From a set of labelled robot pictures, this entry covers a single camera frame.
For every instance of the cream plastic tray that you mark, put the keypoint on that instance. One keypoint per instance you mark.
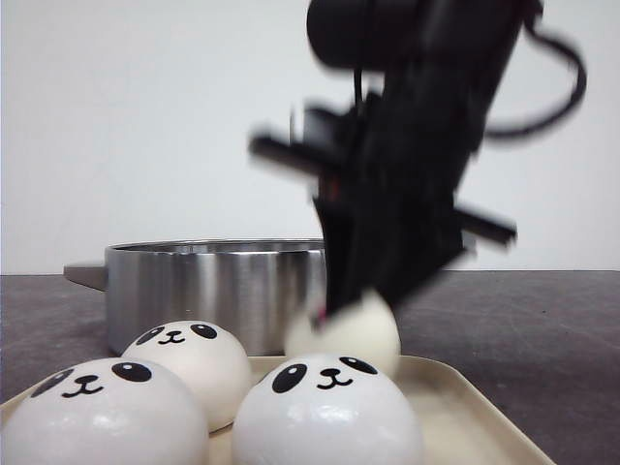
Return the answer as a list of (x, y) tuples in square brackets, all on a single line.
[(459, 426)]

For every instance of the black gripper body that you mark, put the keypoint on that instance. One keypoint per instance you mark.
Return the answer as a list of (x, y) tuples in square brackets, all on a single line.
[(389, 167)]

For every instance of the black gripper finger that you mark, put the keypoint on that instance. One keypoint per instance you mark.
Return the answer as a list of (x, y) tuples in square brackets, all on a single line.
[(356, 246), (411, 266)]

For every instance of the panda bun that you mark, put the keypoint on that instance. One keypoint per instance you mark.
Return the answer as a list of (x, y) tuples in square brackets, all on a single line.
[(207, 358), (107, 411), (326, 409), (365, 329)]

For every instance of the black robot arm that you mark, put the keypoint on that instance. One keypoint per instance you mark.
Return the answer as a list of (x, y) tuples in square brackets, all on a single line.
[(387, 36)]

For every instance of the stainless steel pot grey handles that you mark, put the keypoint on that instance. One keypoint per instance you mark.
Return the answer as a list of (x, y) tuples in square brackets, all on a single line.
[(250, 287)]

